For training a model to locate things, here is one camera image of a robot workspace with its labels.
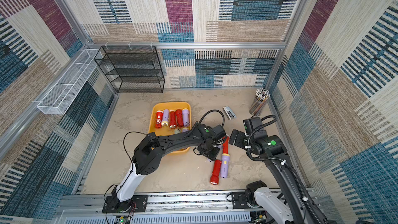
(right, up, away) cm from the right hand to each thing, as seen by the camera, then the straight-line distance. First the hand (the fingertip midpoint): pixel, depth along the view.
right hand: (240, 143), depth 74 cm
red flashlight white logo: (-45, +9, +25) cm, 52 cm away
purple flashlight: (-41, +8, +25) cm, 49 cm away
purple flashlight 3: (-6, -13, +8) cm, 17 cm away
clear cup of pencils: (+17, +23, +17) cm, 33 cm away
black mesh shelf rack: (-67, +43, +36) cm, 87 cm away
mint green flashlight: (-33, +2, +20) cm, 38 cm away
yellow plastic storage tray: (-41, +2, +23) cm, 46 cm away
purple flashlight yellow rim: (-28, +4, +20) cm, 35 cm away
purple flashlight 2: (-29, +13, +28) cm, 42 cm away
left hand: (-11, -11, +11) cm, 19 cm away
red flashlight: (-5, -4, +15) cm, 16 cm away
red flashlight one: (-32, +9, +26) cm, 42 cm away
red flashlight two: (-37, +9, +26) cm, 46 cm away
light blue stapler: (0, +12, +28) cm, 30 cm away
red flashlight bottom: (-12, -18, +2) cm, 22 cm away
